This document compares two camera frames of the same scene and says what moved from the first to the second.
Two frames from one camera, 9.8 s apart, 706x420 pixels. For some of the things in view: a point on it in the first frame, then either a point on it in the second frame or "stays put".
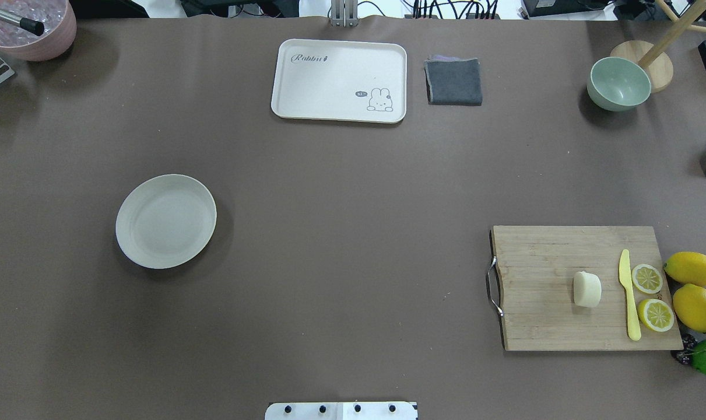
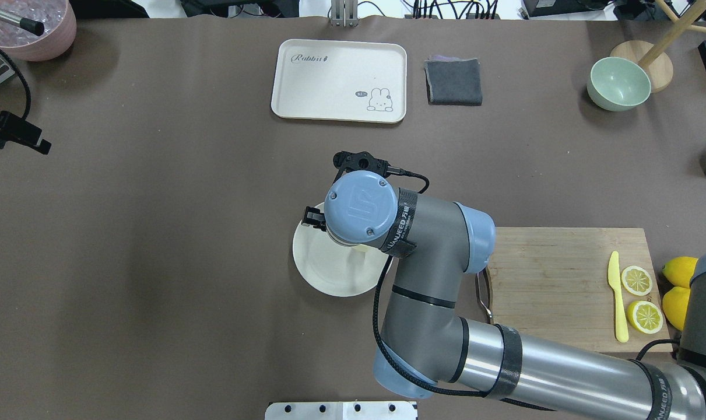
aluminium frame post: x=344 y=13 stays put
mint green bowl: x=618 y=84 stays put
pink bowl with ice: x=9 y=39 stays put
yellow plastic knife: x=634 y=331 -> x=621 y=330
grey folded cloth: x=453 y=80 stays put
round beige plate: x=165 y=220 -> x=341 y=270
